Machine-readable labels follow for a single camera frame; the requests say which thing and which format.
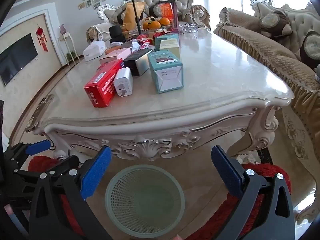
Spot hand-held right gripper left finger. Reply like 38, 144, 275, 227
29, 145, 113, 240

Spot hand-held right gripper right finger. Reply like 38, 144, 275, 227
211, 145, 296, 240

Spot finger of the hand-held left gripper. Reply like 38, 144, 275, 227
5, 139, 52, 167
13, 154, 81, 181

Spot green mesh waste basket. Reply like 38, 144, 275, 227
104, 165, 186, 238

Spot red cardboard box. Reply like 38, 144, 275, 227
84, 59, 124, 108

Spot white power adapter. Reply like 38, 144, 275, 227
114, 67, 133, 97

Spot large teal cardboard box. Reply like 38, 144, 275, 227
147, 50, 184, 94

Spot black and silver box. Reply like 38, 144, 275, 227
123, 49, 153, 77

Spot pink box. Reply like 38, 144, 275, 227
105, 47, 132, 60

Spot red shaggy rug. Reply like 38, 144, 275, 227
27, 156, 292, 240

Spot ornate marble coffee table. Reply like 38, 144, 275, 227
25, 26, 295, 162

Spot white tissue box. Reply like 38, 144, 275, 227
82, 41, 107, 62

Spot white plant stand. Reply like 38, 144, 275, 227
58, 33, 81, 67

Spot beige covered sofa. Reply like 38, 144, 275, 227
214, 0, 320, 155

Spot black cylinder speaker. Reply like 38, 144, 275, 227
109, 25, 125, 43

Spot red snack packets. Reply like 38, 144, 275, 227
136, 31, 170, 47

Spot glass fruit plate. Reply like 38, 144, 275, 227
129, 22, 175, 35

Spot brown round-pattern cushion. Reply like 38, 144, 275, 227
299, 31, 320, 68
260, 10, 293, 39

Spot small teal box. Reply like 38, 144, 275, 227
154, 33, 180, 52

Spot yellow paper bag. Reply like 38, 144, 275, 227
122, 2, 147, 30

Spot purple glass vase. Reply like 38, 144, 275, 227
172, 1, 181, 34

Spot orange gift box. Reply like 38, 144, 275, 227
159, 4, 174, 20

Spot black wall television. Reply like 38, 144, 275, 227
0, 33, 38, 87

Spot red knot wall ornament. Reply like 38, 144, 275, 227
36, 25, 48, 52

